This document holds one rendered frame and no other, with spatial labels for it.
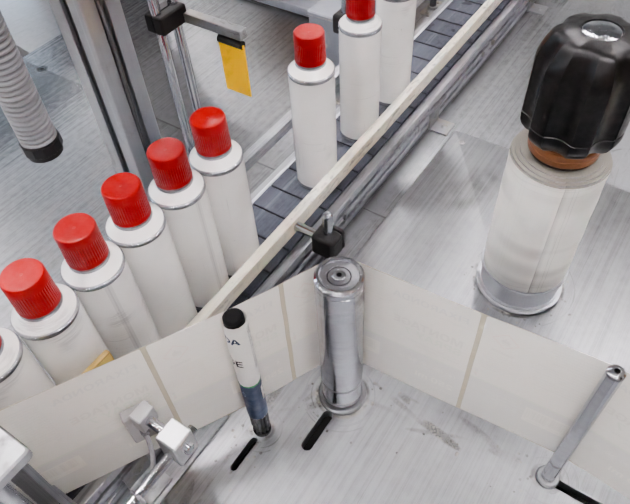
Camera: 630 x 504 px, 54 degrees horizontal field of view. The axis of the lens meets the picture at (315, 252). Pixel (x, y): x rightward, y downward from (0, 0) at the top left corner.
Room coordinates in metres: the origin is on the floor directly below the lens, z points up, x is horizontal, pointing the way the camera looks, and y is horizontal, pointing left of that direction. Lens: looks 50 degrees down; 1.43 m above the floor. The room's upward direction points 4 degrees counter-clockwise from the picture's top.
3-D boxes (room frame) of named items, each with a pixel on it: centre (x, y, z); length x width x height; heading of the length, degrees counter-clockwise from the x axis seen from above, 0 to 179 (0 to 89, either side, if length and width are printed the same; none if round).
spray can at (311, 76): (0.58, -0.01, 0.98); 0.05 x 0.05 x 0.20
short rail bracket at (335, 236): (0.45, -0.02, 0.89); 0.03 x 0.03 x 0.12; 53
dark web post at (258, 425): (0.25, 0.06, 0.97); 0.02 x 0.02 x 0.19
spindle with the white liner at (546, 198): (0.40, -0.22, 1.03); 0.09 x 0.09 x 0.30
